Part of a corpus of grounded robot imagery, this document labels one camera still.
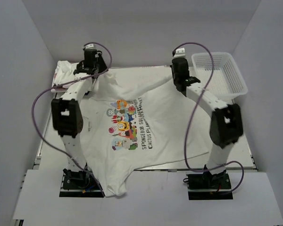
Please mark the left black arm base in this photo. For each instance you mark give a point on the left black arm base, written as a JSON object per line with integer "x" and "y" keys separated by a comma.
{"x": 77, "y": 184}

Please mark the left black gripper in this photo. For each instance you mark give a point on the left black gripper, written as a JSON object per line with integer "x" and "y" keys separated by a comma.
{"x": 101, "y": 60}

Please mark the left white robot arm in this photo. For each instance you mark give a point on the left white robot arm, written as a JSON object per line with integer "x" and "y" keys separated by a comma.
{"x": 67, "y": 117}

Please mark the white plastic mesh basket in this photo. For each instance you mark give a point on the white plastic mesh basket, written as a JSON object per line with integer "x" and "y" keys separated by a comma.
{"x": 224, "y": 76}

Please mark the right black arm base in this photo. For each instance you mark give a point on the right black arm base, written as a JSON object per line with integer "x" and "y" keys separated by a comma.
{"x": 206, "y": 186}

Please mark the white black print t-shirt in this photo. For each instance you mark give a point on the white black print t-shirt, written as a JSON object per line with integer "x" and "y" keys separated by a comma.
{"x": 64, "y": 72}

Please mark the white cartoon print t-shirt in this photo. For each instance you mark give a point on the white cartoon print t-shirt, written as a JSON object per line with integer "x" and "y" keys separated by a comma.
{"x": 136, "y": 118}

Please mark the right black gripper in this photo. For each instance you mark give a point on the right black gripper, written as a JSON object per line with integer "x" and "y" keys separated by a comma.
{"x": 171, "y": 67}

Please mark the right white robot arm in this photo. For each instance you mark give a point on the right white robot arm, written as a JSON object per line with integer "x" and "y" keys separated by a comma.
{"x": 225, "y": 119}

